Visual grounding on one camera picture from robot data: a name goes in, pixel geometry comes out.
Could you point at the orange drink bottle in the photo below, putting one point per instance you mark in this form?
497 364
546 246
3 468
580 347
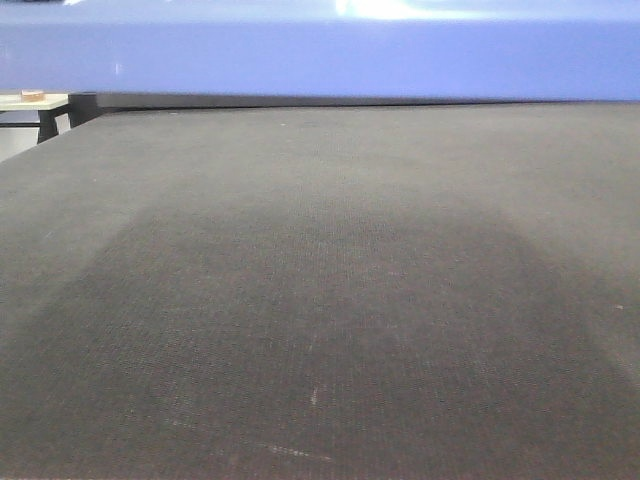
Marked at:
32 95

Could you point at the light side table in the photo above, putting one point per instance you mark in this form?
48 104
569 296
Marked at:
43 115

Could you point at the blue plastic tray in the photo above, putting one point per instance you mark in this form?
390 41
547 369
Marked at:
467 50

